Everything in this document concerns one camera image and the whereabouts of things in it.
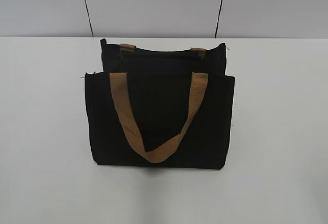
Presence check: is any black canvas tote bag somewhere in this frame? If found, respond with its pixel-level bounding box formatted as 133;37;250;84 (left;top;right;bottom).
85;39;235;170

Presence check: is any tan front bag handle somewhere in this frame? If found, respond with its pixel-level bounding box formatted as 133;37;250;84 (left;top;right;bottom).
109;73;208;163

